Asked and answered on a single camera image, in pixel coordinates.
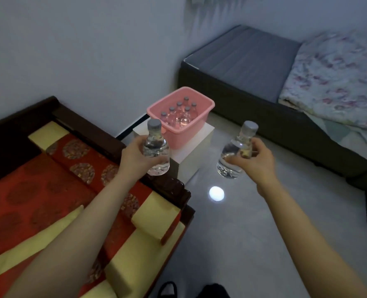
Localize person's right hand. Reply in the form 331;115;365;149
222;137;279;197

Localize dark grey bed frame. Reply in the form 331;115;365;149
177;24;367;191

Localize grey striped mattress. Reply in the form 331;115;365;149
183;24;304;104

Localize red yellow silk pillow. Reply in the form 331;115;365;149
0;204;161;298

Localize red yellow rectangular bolster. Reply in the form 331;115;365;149
28;120;183;246

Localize person's black trousers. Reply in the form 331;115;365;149
201;283;231;298

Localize person's right forearm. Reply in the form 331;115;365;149
257;180;367;298

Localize pink plastic basin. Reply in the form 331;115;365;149
146;87;216;150

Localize floral quilt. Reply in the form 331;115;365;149
278;30;367;132

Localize person's left hand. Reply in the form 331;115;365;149
116;135;171;183

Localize white square stool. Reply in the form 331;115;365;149
133;119;215;187

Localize dark wooden sofa bench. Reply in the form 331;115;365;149
0;96;196;298

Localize black slipper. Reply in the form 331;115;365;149
156;281;179;298

